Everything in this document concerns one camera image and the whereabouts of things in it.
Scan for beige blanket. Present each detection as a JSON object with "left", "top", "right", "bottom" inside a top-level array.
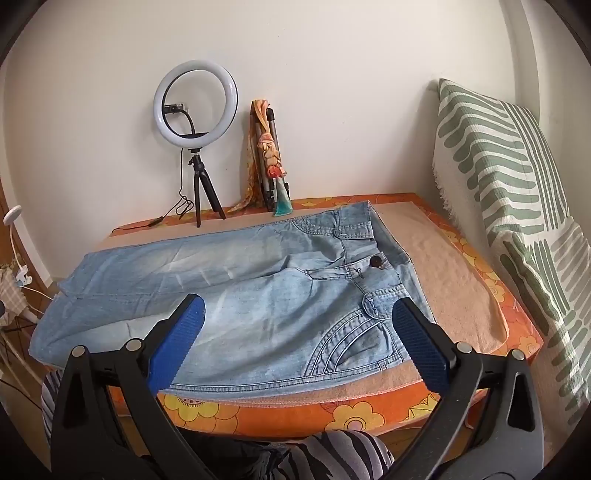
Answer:
[{"left": 90, "top": 201, "right": 509, "bottom": 409}]

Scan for white desk lamp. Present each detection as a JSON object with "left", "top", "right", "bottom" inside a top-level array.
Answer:
[{"left": 2, "top": 206, "right": 51, "bottom": 324}]

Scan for small black tripod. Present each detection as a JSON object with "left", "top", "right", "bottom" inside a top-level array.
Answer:
[{"left": 187, "top": 148, "right": 226, "bottom": 228}]

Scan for beige checkered cloth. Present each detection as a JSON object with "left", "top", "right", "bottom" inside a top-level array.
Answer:
[{"left": 0, "top": 263, "right": 19, "bottom": 301}]

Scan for folded grey tripod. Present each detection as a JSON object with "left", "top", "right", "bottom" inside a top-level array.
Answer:
[{"left": 250, "top": 100, "right": 291, "bottom": 213}]

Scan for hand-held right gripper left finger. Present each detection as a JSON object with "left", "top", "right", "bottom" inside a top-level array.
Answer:
[{"left": 50, "top": 293, "right": 222, "bottom": 480}]

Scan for green white striped pillow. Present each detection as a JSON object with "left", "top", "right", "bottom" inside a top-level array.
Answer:
[{"left": 431, "top": 78, "right": 591, "bottom": 425}]

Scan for blue denim pants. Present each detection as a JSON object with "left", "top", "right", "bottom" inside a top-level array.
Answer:
[{"left": 28, "top": 201, "right": 437, "bottom": 398}]

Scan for white ring light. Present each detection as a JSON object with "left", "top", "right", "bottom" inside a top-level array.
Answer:
[{"left": 154, "top": 61, "right": 239, "bottom": 151}]

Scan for orange patterned scarf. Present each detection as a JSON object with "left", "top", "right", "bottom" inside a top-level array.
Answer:
[{"left": 226, "top": 98, "right": 295, "bottom": 217}]

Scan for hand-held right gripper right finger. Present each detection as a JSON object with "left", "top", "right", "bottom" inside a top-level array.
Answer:
[{"left": 390, "top": 298, "right": 544, "bottom": 480}]

